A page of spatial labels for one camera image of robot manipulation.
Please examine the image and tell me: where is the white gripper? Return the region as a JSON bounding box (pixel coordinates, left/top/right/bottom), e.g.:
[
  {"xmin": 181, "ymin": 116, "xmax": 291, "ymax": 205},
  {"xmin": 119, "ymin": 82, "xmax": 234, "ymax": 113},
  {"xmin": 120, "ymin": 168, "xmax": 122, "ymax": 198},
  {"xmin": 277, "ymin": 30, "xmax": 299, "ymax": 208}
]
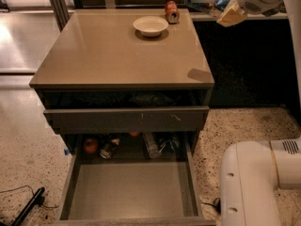
[{"xmin": 217, "ymin": 0, "xmax": 283, "ymax": 27}]

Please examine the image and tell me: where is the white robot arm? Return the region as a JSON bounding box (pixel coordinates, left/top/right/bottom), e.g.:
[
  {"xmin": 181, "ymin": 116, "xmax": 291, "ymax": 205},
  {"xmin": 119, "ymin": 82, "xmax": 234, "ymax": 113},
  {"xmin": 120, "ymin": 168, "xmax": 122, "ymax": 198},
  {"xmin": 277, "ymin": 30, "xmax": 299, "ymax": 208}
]
[{"xmin": 220, "ymin": 0, "xmax": 301, "ymax": 226}]

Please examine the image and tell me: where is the orange soda can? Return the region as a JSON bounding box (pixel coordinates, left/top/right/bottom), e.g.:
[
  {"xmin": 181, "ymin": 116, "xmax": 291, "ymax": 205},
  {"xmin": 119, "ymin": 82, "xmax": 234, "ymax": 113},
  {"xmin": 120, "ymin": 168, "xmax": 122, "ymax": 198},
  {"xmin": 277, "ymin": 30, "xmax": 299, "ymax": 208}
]
[{"xmin": 165, "ymin": 1, "xmax": 180, "ymax": 24}]

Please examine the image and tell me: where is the grey upper drawer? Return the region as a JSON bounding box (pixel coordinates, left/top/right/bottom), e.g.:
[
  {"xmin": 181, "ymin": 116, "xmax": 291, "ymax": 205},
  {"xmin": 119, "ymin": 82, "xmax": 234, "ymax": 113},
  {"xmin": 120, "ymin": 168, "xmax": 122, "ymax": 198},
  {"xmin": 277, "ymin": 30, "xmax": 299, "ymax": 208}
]
[{"xmin": 44, "ymin": 106, "xmax": 209, "ymax": 134}]

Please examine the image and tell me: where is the grey drawer cabinet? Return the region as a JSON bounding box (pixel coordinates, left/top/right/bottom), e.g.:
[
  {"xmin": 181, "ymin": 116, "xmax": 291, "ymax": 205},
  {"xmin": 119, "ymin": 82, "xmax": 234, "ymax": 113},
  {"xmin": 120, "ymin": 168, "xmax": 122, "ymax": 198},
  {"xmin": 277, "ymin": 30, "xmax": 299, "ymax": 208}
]
[{"xmin": 30, "ymin": 9, "xmax": 214, "ymax": 151}]

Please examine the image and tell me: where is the dark can in drawer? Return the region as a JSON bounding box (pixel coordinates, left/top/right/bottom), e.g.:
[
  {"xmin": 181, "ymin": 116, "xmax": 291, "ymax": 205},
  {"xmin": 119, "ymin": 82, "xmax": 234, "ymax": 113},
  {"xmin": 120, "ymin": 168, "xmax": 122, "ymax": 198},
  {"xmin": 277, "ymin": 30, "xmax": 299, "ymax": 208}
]
[{"xmin": 100, "ymin": 137, "xmax": 120, "ymax": 159}]

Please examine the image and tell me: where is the grey open lower drawer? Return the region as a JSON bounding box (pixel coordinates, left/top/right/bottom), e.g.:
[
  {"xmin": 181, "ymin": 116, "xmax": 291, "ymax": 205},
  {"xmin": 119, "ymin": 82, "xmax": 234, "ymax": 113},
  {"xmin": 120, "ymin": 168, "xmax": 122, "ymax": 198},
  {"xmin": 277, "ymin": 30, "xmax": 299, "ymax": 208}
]
[{"xmin": 55, "ymin": 141, "xmax": 216, "ymax": 226}]

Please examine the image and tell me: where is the white paper bowl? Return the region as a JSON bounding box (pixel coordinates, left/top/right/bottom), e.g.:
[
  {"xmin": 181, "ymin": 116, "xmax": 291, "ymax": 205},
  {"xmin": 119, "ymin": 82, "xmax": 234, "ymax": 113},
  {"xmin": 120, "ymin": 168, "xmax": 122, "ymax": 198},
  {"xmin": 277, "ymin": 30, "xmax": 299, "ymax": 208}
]
[{"xmin": 134, "ymin": 16, "xmax": 168, "ymax": 38}]

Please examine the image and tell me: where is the small orange fruit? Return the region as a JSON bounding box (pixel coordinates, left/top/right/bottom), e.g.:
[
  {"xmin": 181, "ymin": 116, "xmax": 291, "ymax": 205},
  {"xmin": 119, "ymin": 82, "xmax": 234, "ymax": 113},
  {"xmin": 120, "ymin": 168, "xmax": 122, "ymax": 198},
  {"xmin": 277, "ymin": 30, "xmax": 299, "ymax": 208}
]
[{"xmin": 129, "ymin": 132, "xmax": 140, "ymax": 137}]

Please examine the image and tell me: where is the black power strip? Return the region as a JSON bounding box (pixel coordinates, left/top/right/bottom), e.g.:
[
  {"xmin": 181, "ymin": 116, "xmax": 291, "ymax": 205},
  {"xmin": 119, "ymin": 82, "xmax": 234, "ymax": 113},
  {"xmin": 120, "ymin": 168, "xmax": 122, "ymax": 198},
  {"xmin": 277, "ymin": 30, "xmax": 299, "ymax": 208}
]
[{"xmin": 213, "ymin": 198, "xmax": 221, "ymax": 214}]

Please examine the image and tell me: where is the red apple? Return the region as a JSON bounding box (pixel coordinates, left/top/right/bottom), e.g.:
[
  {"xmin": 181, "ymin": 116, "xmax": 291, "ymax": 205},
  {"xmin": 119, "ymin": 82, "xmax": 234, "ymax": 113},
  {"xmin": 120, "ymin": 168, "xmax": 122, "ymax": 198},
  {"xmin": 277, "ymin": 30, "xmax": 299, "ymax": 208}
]
[{"xmin": 83, "ymin": 137, "xmax": 99, "ymax": 154}]

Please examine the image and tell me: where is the blue tape piece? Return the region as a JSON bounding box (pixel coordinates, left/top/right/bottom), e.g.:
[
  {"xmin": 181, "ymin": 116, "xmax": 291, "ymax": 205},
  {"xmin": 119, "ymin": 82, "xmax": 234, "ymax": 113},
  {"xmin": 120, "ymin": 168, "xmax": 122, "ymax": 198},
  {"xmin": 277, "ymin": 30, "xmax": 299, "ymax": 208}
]
[{"xmin": 64, "ymin": 149, "xmax": 71, "ymax": 155}]

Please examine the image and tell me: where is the black bar tool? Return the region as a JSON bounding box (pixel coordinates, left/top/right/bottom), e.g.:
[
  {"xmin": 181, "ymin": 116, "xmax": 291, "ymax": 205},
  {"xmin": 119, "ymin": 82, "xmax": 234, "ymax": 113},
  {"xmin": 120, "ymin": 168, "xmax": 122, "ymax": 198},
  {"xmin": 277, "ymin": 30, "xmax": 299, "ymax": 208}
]
[{"xmin": 10, "ymin": 187, "xmax": 45, "ymax": 226}]

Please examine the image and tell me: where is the thin black cable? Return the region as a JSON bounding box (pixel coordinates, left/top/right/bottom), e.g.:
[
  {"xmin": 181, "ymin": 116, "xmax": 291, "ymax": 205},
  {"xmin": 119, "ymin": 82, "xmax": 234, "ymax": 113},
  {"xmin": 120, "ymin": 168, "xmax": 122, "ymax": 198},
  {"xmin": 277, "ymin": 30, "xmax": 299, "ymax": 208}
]
[{"xmin": 0, "ymin": 185, "xmax": 60, "ymax": 210}]

